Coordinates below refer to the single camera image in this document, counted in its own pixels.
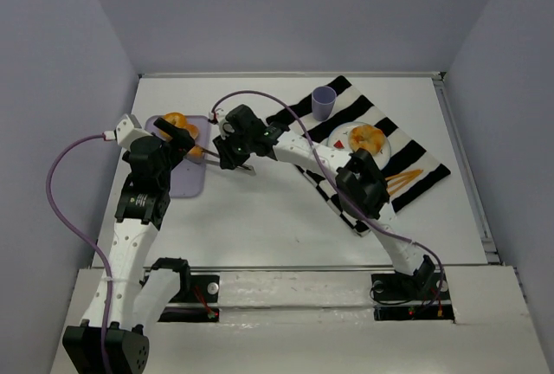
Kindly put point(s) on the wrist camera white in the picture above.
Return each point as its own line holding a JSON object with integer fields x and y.
{"x": 218, "y": 118}
{"x": 126, "y": 132}

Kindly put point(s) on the watermelon pattern plate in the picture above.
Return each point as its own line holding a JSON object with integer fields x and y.
{"x": 339, "y": 139}

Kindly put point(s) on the black white striped cloth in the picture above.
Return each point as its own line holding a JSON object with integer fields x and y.
{"x": 352, "y": 106}

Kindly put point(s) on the lilac plastic cup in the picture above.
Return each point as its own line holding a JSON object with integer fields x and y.
{"x": 323, "y": 100}

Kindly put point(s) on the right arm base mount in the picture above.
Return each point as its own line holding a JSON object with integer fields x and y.
{"x": 395, "y": 299}

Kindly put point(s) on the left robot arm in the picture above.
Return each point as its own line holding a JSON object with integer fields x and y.
{"x": 128, "y": 301}

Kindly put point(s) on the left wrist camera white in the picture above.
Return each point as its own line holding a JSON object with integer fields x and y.
{"x": 126, "y": 132}

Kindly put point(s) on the metal table edge rail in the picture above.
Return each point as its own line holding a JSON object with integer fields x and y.
{"x": 433, "y": 75}

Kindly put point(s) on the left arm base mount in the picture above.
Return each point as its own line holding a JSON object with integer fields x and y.
{"x": 198, "y": 304}

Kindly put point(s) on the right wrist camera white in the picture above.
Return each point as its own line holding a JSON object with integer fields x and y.
{"x": 218, "y": 118}

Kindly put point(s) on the small golden bread roll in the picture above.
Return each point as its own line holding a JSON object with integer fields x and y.
{"x": 195, "y": 154}

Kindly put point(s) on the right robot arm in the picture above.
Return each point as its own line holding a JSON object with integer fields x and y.
{"x": 355, "y": 177}

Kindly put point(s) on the metal food tongs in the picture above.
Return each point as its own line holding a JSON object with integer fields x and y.
{"x": 213, "y": 158}

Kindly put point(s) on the large orange bread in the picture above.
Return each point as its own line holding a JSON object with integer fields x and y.
{"x": 367, "y": 137}

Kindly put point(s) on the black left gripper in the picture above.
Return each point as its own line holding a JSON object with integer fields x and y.
{"x": 174, "y": 133}

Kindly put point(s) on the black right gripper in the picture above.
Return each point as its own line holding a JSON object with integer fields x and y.
{"x": 228, "y": 154}

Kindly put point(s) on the lilac plastic tray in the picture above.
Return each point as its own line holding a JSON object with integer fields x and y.
{"x": 187, "y": 179}

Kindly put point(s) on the orange plastic fork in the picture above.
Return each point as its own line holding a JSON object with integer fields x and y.
{"x": 397, "y": 182}

